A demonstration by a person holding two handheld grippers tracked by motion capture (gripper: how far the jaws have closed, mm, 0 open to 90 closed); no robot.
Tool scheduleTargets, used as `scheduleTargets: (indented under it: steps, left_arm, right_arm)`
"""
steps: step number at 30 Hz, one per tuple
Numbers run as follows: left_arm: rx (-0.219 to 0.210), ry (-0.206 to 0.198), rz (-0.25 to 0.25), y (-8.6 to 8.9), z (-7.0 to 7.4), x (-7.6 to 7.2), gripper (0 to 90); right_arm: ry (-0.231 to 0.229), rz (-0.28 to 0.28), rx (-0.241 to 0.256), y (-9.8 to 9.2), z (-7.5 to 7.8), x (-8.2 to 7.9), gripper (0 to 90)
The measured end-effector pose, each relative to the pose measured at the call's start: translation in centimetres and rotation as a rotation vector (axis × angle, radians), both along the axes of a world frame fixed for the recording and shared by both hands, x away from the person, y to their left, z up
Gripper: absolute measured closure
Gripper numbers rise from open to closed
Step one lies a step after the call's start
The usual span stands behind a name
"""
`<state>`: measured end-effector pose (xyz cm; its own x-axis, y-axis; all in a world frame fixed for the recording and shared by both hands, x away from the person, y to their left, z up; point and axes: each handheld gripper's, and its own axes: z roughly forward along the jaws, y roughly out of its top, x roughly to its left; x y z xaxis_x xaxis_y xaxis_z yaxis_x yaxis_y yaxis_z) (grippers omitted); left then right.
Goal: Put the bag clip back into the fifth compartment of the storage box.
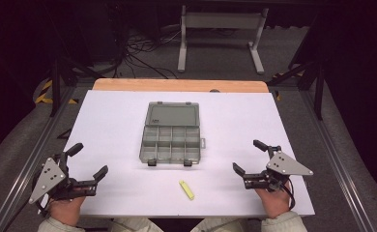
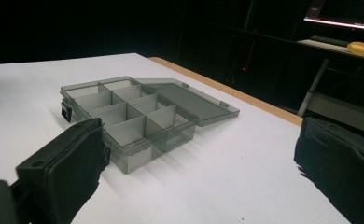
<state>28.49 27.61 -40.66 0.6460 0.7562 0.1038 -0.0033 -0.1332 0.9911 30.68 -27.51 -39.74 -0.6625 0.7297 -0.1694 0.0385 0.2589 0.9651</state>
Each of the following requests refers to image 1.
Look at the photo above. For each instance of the aluminium frame rail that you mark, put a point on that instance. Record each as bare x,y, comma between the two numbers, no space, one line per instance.
32,154
338,161

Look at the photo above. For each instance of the black stand leg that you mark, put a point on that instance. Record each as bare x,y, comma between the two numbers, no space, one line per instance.
56,83
318,87

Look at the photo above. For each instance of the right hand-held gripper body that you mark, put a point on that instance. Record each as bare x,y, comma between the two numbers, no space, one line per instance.
284,164

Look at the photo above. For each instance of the grey metal stand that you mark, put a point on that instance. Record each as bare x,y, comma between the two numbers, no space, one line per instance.
222,21

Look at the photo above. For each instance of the small yellow bar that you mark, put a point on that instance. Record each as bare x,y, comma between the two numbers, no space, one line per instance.
186,190

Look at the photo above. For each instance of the person's legs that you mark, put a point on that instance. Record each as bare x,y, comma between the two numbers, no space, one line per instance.
138,226

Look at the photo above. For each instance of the person's right hand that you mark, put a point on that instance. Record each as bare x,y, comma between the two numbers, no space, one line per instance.
276,203

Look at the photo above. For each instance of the black yellow floor tape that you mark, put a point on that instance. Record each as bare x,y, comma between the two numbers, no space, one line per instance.
44,95

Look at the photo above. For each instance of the grey plastic compartment box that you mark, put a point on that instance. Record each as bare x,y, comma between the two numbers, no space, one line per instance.
172,135

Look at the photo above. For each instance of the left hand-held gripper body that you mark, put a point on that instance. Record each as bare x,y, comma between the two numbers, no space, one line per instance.
46,179

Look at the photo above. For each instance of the person's left hand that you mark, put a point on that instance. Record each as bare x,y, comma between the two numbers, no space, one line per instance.
65,211

